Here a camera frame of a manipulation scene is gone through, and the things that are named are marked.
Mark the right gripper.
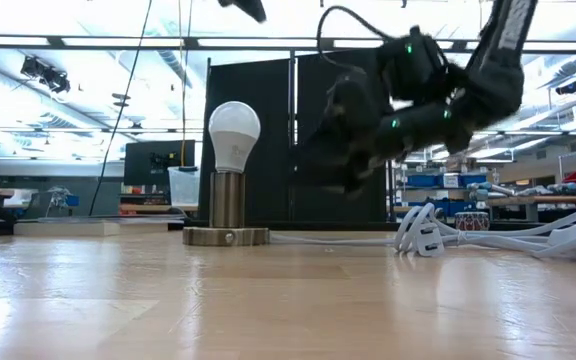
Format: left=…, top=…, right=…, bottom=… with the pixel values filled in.
left=296, top=69, right=394, bottom=197

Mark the white lightbulb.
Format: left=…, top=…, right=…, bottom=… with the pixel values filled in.
left=207, top=100, right=262, bottom=175

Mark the brass lamp socket base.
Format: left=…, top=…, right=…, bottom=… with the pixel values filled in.
left=182, top=171, right=271, bottom=247

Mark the black folding room divider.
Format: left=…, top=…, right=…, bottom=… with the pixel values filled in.
left=199, top=48, right=394, bottom=232

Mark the wide blue storage bin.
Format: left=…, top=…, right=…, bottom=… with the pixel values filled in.
left=407, top=200, right=474, bottom=219

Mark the white plastic bin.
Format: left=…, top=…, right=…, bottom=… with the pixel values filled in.
left=167, top=166, right=202, bottom=207

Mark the black monitor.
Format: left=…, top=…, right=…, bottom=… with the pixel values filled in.
left=123, top=139, right=197, bottom=187

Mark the black aluminium table frame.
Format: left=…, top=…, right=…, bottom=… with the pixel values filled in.
left=0, top=218, right=576, bottom=237

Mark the black looped gripper cable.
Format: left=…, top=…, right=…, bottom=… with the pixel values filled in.
left=316, top=4, right=394, bottom=76

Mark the black hanging cable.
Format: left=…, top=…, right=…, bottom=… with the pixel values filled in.
left=89, top=0, right=154, bottom=217

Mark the white lamp power cord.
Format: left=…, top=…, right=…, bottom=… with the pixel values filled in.
left=269, top=203, right=576, bottom=262

